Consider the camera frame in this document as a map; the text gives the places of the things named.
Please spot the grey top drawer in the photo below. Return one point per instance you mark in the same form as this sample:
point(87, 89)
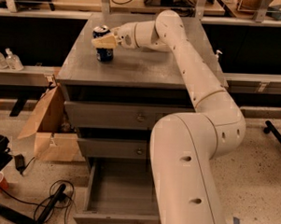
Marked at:
point(132, 117)

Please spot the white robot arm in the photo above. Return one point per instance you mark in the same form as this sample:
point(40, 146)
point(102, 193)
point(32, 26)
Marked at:
point(182, 144)

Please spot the grey wooden drawer cabinet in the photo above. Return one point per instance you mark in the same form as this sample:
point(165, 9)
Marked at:
point(141, 76)

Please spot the grey metal bench rail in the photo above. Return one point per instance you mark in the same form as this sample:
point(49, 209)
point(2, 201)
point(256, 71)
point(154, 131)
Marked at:
point(33, 76)

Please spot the blue pepsi can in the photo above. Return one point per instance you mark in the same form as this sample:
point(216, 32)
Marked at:
point(102, 54)

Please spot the grey open bottom drawer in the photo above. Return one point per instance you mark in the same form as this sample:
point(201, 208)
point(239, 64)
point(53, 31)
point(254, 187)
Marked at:
point(120, 191)

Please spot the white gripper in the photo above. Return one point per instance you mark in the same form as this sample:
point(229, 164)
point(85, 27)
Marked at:
point(127, 35)

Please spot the clear sanitizer pump bottle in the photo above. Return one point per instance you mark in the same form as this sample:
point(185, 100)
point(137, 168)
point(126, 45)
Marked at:
point(13, 61)

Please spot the black power adapter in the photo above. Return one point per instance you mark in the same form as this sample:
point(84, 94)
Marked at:
point(19, 162)

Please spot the grey middle drawer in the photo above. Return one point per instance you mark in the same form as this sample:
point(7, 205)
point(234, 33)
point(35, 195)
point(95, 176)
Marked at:
point(113, 149)

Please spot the open cardboard box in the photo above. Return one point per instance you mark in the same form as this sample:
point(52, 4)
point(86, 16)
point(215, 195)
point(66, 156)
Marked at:
point(48, 125)

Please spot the black stand leg right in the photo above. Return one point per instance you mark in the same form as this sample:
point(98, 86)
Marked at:
point(270, 128)

